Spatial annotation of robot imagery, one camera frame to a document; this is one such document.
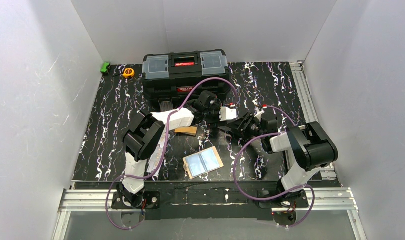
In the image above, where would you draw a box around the tan card holder with sleeves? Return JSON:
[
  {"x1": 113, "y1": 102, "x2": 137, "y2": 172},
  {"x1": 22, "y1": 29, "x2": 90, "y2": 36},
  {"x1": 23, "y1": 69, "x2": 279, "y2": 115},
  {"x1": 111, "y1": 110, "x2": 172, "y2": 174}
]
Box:
[{"x1": 183, "y1": 146, "x2": 224, "y2": 179}]

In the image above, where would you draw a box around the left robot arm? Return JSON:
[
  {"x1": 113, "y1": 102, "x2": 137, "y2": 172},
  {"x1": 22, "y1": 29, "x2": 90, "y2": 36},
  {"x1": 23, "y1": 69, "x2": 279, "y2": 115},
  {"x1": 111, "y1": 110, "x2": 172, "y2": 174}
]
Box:
[{"x1": 116, "y1": 90, "x2": 237, "y2": 201}]

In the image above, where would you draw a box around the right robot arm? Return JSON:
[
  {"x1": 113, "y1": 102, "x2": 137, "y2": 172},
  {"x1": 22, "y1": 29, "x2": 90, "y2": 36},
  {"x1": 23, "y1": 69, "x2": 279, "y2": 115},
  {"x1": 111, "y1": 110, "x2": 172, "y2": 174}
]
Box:
[{"x1": 212, "y1": 107, "x2": 339, "y2": 199}]

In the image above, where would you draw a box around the gold card stack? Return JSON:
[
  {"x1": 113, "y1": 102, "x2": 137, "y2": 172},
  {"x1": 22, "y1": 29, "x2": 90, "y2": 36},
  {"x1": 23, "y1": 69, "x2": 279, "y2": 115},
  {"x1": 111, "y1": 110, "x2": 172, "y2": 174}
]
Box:
[{"x1": 174, "y1": 126, "x2": 198, "y2": 137}]

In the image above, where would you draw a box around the black toolbox with clear lids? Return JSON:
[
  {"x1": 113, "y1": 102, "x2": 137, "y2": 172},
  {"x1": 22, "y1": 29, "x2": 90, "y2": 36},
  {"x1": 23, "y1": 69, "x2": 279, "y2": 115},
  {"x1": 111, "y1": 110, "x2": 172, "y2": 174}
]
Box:
[{"x1": 141, "y1": 49, "x2": 232, "y2": 110}]

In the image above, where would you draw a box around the yellow tape measure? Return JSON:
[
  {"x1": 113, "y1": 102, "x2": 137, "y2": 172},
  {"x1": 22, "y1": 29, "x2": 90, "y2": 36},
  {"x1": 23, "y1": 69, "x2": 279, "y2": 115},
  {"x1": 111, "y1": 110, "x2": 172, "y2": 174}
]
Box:
[{"x1": 122, "y1": 68, "x2": 136, "y2": 79}]

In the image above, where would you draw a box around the green plastic object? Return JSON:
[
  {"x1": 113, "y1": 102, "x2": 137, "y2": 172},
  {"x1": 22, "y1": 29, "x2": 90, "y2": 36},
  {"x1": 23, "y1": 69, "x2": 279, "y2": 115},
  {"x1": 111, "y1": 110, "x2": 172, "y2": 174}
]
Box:
[{"x1": 100, "y1": 62, "x2": 111, "y2": 75}]

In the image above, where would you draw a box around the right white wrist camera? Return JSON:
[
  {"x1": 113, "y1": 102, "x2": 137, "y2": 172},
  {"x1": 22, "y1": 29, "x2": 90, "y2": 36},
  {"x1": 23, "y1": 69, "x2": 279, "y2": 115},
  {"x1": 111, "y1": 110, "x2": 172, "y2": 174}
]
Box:
[{"x1": 254, "y1": 109, "x2": 265, "y2": 122}]

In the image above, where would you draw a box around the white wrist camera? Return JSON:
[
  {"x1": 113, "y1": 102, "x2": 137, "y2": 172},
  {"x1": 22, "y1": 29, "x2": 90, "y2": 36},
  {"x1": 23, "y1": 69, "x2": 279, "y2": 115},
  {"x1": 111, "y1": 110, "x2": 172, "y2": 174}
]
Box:
[
  {"x1": 219, "y1": 106, "x2": 238, "y2": 122},
  {"x1": 254, "y1": 109, "x2": 265, "y2": 122}
]

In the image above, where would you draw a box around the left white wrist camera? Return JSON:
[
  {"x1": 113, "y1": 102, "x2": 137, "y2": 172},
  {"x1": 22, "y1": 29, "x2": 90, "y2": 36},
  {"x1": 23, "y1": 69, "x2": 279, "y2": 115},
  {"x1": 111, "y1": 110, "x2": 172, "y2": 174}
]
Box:
[{"x1": 219, "y1": 106, "x2": 238, "y2": 122}]

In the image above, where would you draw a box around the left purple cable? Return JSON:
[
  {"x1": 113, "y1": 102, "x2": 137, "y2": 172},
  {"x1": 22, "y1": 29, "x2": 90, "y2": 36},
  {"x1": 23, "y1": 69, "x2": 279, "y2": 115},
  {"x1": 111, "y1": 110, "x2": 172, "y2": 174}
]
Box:
[{"x1": 105, "y1": 77, "x2": 240, "y2": 231}]

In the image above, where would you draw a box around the purple cable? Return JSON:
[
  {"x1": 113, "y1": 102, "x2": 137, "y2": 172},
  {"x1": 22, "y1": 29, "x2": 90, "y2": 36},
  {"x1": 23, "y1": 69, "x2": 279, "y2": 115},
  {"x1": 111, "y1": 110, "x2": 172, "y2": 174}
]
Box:
[
  {"x1": 105, "y1": 77, "x2": 240, "y2": 231},
  {"x1": 233, "y1": 104, "x2": 316, "y2": 229}
]

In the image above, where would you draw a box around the white aluminium table rail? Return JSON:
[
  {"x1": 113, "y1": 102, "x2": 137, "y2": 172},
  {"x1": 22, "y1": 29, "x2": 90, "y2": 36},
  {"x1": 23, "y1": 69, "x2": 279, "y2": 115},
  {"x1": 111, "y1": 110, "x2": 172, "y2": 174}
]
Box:
[{"x1": 287, "y1": 63, "x2": 339, "y2": 173}]

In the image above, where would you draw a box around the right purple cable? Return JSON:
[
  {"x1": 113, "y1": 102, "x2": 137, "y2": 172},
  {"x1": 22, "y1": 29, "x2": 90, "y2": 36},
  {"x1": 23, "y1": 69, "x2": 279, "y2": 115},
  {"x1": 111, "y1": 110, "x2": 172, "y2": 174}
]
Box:
[{"x1": 233, "y1": 104, "x2": 316, "y2": 229}]

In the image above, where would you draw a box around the front aluminium rail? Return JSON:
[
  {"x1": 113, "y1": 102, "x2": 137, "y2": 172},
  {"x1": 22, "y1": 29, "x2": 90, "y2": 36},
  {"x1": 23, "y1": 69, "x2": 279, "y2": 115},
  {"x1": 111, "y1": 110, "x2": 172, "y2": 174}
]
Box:
[{"x1": 52, "y1": 186, "x2": 367, "y2": 240}]

